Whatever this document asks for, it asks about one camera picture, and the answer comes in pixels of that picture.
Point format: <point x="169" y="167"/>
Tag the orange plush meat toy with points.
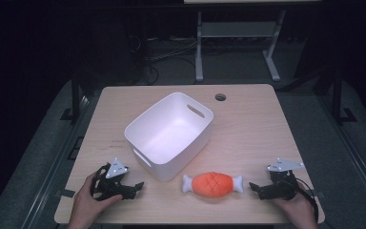
<point x="213" y="184"/>

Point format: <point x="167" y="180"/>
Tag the person's right hand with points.
<point x="295" y="210"/>

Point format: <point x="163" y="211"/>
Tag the grey metal desk frame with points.
<point x="235" y="44"/>

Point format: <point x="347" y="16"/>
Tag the black metal stand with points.
<point x="340" y="95"/>
<point x="76" y="98"/>

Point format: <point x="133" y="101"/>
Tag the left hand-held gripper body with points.
<point x="111" y="181"/>

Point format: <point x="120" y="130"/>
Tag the person's left hand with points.
<point x="90" y="203"/>

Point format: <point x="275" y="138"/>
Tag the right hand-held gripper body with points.
<point x="281" y="181"/>

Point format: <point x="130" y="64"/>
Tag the white plastic storage bin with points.
<point x="168" y="136"/>

